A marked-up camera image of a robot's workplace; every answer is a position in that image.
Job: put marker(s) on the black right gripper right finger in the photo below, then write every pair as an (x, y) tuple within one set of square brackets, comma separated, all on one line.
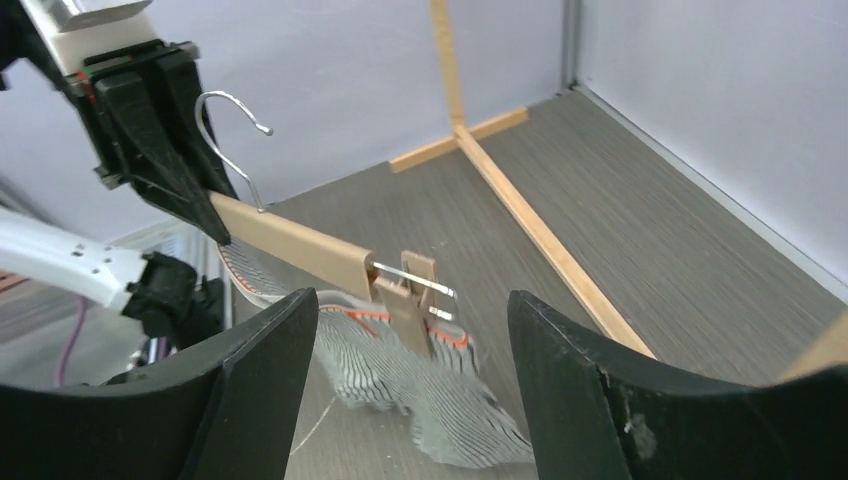
[(599, 410)]

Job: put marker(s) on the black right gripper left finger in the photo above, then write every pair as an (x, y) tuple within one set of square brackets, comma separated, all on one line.
[(225, 408)]

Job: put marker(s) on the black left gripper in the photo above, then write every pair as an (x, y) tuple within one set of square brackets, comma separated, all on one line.
[(137, 105)]

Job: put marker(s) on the wooden hanger for striped underwear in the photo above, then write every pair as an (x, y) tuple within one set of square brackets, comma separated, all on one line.
[(409, 294)]

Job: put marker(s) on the wooden clothes rack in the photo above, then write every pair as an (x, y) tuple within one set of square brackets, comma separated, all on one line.
[(659, 260)]

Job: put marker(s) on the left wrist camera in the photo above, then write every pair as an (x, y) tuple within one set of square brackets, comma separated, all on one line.
[(73, 31)]

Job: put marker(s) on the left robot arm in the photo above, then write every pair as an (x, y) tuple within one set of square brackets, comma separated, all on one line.
[(157, 290)]

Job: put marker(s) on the grey striped boxer underwear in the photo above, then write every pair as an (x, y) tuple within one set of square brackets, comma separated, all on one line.
[(455, 418)]

